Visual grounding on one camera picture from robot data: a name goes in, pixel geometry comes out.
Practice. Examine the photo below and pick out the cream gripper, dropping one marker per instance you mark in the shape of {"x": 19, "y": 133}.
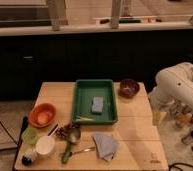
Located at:
{"x": 159, "y": 113}

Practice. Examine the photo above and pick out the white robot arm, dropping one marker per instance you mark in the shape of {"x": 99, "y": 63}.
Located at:
{"x": 172, "y": 83}

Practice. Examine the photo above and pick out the blue-grey sponge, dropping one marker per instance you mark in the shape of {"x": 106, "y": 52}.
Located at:
{"x": 97, "y": 104}

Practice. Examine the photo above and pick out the dark red bowl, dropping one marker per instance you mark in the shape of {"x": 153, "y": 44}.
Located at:
{"x": 128, "y": 88}

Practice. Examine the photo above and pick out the grey folded cloth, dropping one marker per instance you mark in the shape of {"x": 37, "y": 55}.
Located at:
{"x": 106, "y": 146}

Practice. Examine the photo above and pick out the green plastic tray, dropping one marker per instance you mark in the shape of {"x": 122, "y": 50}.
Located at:
{"x": 84, "y": 92}

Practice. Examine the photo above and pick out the yellow stick in tray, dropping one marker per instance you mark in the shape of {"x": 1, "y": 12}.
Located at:
{"x": 82, "y": 118}

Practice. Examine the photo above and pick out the metal spoon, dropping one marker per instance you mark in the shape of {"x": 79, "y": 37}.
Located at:
{"x": 83, "y": 150}

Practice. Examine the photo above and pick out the brown pine cone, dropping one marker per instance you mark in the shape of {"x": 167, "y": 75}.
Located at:
{"x": 63, "y": 131}

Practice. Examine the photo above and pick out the wooden table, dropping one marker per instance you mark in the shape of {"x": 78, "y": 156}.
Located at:
{"x": 140, "y": 147}

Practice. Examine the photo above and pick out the orange bowl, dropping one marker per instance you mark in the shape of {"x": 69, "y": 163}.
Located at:
{"x": 42, "y": 115}

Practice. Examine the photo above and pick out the white cup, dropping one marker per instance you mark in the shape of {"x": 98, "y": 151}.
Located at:
{"x": 45, "y": 146}

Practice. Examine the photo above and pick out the light green cup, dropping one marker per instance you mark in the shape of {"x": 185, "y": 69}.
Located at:
{"x": 30, "y": 136}

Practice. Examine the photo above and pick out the black white dish brush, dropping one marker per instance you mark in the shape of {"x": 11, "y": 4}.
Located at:
{"x": 29, "y": 157}

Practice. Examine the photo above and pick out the green handled metal ladle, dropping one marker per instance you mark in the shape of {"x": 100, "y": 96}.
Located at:
{"x": 72, "y": 138}

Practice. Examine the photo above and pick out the black handled utensil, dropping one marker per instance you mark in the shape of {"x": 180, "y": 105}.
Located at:
{"x": 52, "y": 130}

